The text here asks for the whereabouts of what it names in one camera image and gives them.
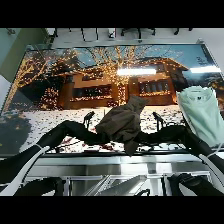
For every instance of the brown garment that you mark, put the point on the brown garment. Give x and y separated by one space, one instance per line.
123 123

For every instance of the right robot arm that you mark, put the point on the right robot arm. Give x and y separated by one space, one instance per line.
176 134

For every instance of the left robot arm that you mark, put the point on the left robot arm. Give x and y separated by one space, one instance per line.
66 130

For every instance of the black office chair base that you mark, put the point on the black office chair base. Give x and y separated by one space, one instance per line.
138 31

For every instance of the pale green T-shirt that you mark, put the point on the pale green T-shirt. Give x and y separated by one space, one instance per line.
201 113

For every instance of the silver frame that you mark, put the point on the silver frame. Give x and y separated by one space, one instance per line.
100 163

